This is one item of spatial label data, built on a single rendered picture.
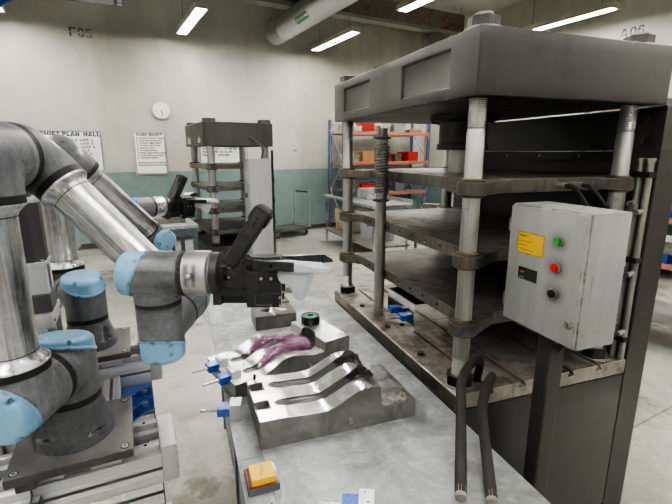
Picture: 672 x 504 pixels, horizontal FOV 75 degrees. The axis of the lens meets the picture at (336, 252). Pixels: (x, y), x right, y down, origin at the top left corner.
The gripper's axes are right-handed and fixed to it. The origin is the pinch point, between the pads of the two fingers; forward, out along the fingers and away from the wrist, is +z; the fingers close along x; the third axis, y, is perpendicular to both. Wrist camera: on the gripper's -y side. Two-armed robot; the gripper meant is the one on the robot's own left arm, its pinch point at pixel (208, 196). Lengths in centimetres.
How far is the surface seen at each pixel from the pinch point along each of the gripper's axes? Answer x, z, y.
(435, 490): 123, -19, 49
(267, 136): -299, 306, 1
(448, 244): 86, 50, 6
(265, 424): 77, -35, 48
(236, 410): 60, -31, 54
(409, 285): 65, 65, 34
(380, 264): 41, 76, 33
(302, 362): 57, 3, 53
